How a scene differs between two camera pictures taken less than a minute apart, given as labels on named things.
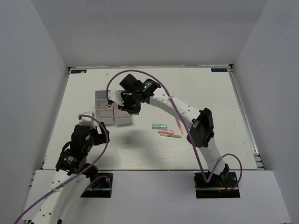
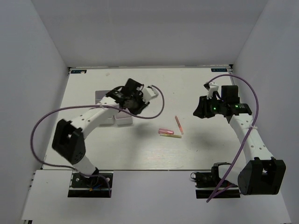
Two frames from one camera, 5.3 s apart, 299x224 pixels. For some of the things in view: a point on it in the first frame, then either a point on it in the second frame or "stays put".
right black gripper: x=136 y=111 → x=202 y=110
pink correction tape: x=166 y=131 stays put
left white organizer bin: x=103 y=115 stays put
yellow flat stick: x=171 y=135 stays put
